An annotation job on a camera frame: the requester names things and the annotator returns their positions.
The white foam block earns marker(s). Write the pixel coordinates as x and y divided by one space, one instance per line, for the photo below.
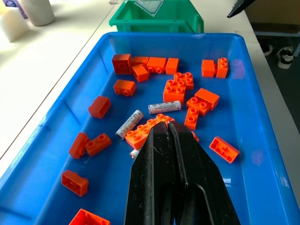
12 25

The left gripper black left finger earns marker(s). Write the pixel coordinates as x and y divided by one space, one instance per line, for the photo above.
150 178

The grey metal shelf rail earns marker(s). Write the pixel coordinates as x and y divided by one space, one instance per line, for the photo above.
276 33

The green plastic bin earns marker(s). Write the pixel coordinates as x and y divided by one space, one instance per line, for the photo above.
150 23

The blue plastic tray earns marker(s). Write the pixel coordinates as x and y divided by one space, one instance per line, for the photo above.
248 131

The clear printed plastic sheet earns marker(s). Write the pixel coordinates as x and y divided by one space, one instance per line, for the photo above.
150 5

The white cylindrical container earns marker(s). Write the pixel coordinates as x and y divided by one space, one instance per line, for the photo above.
39 11

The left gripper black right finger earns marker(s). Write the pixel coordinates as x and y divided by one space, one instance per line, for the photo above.
201 178

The black and white sneaker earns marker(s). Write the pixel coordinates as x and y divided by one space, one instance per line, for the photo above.
284 57
267 49

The purple and white carton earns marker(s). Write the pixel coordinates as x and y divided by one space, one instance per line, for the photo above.
22 8

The silver AA battery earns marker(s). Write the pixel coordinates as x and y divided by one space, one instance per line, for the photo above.
130 124
164 107
134 154

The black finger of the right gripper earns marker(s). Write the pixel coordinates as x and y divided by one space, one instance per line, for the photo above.
239 7

